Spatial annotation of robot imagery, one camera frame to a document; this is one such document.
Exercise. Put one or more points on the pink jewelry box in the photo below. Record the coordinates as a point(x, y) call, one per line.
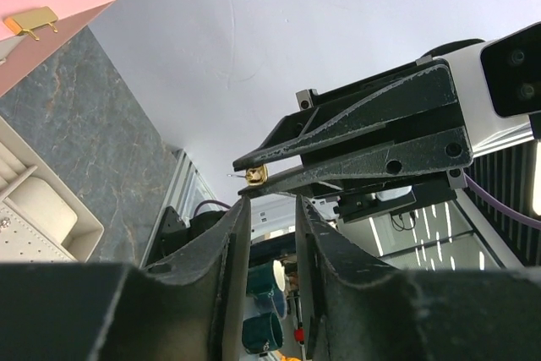
point(49, 222)

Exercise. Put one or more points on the silver stud earrings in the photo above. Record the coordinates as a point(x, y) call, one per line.
point(5, 223)

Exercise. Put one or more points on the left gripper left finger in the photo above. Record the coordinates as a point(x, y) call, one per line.
point(188, 306)

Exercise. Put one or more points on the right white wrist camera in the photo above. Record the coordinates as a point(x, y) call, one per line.
point(498, 87)

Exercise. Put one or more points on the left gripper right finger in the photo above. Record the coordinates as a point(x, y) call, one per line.
point(356, 307)

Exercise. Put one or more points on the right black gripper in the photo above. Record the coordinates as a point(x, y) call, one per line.
point(389, 144)

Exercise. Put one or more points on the small gold earring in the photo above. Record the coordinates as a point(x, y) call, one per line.
point(254, 176)

